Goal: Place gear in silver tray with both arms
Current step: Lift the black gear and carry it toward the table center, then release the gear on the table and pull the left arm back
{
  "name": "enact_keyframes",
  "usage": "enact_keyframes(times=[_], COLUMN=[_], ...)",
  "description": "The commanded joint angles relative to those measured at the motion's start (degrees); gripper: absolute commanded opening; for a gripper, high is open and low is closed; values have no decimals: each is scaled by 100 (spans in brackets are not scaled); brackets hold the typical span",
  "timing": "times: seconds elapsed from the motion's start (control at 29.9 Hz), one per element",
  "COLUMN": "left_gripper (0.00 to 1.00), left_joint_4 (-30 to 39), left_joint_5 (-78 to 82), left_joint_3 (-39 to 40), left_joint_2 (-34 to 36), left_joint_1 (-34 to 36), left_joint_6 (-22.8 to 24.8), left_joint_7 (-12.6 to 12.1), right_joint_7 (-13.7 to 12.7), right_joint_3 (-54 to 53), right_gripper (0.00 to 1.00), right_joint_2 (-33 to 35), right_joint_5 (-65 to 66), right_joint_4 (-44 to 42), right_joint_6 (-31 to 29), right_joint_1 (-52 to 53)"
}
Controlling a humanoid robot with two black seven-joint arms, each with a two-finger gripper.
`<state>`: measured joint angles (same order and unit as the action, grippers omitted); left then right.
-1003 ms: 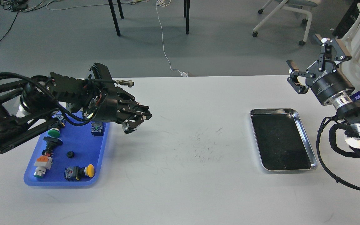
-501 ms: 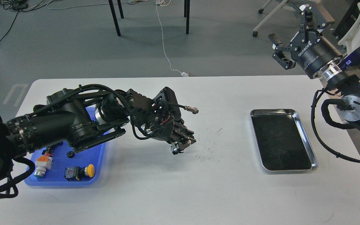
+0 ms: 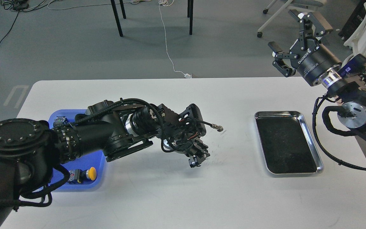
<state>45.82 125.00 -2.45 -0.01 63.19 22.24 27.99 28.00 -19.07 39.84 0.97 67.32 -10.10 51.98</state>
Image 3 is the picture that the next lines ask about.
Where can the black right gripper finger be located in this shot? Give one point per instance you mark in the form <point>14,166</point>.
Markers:
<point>311,25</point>
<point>277,50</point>

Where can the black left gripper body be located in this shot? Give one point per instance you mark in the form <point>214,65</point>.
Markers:
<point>194,150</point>

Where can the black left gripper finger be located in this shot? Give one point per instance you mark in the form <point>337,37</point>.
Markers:
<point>195,161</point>
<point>205,153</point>

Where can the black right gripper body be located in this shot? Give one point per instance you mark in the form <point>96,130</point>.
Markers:
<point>313,61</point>

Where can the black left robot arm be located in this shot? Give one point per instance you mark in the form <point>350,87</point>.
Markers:
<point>32,155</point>

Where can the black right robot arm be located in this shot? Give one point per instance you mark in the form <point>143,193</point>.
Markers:
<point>349,119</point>

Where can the silver metal tray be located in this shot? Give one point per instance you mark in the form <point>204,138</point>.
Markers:
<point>287,145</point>

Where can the blue plastic tray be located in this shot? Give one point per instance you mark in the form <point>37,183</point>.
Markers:
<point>95,159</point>

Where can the black table leg right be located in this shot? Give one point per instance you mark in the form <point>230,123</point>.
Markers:
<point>190,15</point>

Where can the black table leg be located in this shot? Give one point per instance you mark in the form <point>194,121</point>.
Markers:
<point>116,16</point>
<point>190,15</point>

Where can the black table leg left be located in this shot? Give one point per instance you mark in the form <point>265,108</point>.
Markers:
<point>116,16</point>

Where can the yellow push button switch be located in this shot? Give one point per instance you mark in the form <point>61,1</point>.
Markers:
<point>78,176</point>

